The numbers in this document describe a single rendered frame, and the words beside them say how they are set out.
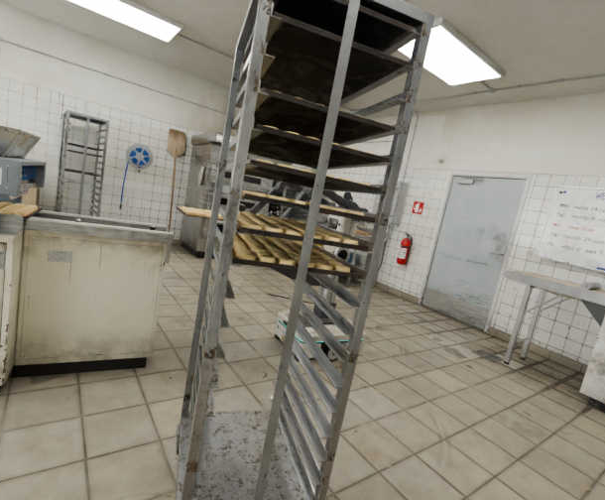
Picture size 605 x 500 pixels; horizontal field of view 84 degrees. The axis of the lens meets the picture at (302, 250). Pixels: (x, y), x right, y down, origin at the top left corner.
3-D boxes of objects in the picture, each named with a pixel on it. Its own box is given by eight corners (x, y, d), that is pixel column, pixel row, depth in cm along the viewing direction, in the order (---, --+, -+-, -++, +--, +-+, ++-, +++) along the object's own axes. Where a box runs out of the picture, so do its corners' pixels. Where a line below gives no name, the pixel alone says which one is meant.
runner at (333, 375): (285, 313, 169) (286, 309, 169) (290, 314, 170) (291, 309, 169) (334, 388, 109) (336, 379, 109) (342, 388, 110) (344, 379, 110)
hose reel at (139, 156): (145, 211, 589) (153, 147, 574) (147, 212, 576) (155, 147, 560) (118, 207, 565) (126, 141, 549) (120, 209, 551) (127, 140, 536)
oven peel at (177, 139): (158, 246, 585) (169, 127, 577) (157, 246, 588) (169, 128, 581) (176, 248, 603) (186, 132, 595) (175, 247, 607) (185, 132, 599)
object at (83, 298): (10, 381, 183) (22, 217, 171) (24, 351, 213) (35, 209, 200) (151, 369, 219) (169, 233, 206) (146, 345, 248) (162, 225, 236)
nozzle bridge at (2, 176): (-89, 226, 139) (-87, 142, 134) (-28, 207, 201) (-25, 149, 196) (15, 235, 156) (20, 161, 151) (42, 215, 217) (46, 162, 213)
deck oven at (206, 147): (197, 261, 536) (217, 131, 508) (177, 245, 631) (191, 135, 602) (280, 265, 630) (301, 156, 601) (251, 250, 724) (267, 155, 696)
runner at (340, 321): (291, 279, 166) (293, 274, 166) (297, 280, 167) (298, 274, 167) (346, 335, 107) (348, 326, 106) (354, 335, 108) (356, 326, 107)
